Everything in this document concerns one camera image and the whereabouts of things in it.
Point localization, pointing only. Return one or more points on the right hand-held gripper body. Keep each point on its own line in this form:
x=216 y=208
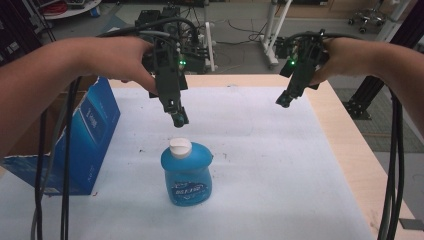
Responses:
x=305 y=65

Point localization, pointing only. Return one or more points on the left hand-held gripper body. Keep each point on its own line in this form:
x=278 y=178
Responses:
x=168 y=71

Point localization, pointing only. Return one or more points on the person's right hand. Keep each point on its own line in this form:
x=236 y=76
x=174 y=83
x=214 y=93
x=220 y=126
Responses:
x=346 y=56

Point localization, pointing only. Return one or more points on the person's left hand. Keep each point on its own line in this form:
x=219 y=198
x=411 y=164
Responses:
x=113 y=58

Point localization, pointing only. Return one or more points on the white metal stand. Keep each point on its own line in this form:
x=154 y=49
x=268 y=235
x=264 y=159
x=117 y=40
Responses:
x=273 y=36

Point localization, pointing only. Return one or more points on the blue bottle with white cap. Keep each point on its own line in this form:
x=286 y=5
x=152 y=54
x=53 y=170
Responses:
x=186 y=173

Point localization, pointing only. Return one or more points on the white foam mat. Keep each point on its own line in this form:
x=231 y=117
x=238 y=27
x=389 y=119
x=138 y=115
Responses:
x=253 y=160

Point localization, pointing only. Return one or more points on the office chair base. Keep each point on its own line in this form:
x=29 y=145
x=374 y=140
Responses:
x=366 y=16

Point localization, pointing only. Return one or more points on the blue cardboard box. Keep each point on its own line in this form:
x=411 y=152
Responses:
x=85 y=140

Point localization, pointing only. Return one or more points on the round white table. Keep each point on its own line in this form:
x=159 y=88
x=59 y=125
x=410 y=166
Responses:
x=71 y=8

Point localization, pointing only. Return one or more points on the white post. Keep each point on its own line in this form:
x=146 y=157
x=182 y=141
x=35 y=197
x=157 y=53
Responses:
x=210 y=43

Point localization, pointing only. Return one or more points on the black aluminium frame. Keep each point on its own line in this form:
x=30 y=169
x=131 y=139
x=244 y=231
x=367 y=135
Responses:
x=366 y=96

